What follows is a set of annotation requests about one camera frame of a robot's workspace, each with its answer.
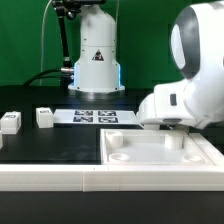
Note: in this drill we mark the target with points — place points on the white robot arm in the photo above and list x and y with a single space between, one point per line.
197 47

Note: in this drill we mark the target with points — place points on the white square tabletop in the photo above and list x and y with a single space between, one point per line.
148 147

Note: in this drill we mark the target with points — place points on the white sheet with tags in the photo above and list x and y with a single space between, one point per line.
109 117

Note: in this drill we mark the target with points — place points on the black camera stand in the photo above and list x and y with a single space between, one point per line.
69 9

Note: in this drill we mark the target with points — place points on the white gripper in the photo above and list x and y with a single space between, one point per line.
165 105

